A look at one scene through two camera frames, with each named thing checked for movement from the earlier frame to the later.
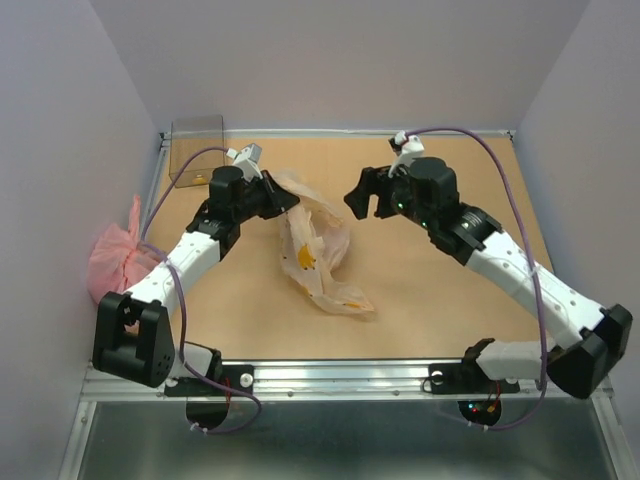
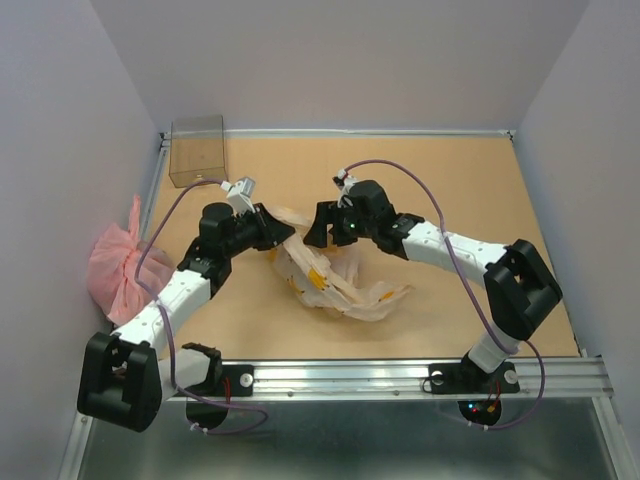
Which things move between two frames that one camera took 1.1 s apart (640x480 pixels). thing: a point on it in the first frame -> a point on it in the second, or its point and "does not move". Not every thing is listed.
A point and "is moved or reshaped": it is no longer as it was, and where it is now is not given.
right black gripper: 358,199 -> 327,213
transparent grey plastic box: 189,136 does not move
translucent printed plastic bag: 315,238 is moved or reshaped
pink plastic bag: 120,258 does not move
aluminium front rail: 333,380 does not move
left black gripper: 278,200 -> 272,231
